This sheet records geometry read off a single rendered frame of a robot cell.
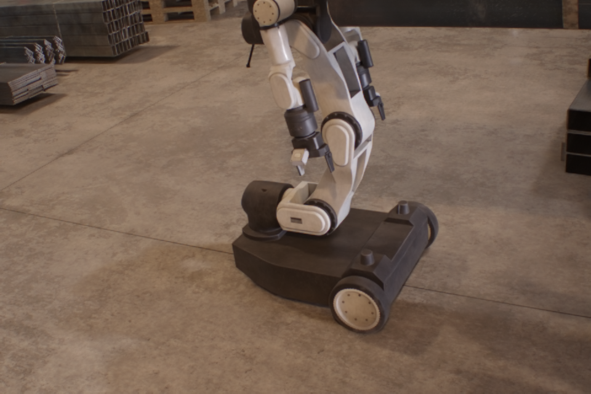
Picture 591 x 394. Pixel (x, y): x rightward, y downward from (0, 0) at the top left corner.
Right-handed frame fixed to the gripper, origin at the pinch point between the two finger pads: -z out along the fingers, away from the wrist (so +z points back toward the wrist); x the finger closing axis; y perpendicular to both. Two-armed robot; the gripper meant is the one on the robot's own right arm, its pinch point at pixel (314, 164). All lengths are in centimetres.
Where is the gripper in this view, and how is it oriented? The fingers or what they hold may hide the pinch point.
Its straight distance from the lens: 206.5
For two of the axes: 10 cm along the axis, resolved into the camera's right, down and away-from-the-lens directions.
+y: 4.6, -4.3, 7.8
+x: 8.4, -0.8, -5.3
